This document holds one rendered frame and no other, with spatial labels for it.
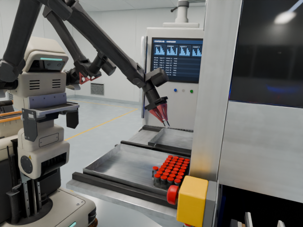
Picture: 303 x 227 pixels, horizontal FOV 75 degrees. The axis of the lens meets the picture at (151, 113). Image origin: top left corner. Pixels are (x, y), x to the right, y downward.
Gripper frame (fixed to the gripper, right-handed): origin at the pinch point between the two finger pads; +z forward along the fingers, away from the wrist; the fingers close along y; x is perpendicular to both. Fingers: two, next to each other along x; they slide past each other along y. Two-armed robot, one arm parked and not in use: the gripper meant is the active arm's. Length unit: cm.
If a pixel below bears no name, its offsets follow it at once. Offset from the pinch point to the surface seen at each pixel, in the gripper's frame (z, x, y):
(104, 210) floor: 47, 40, -115
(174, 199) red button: 17.8, -42.4, 16.6
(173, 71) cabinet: -31, 59, -7
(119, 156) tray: 6.0, -13.9, -20.5
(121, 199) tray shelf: 17.0, -35.7, -5.6
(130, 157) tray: 8.5, -11.8, -16.8
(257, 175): 21, -33, 32
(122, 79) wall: -202, 463, -322
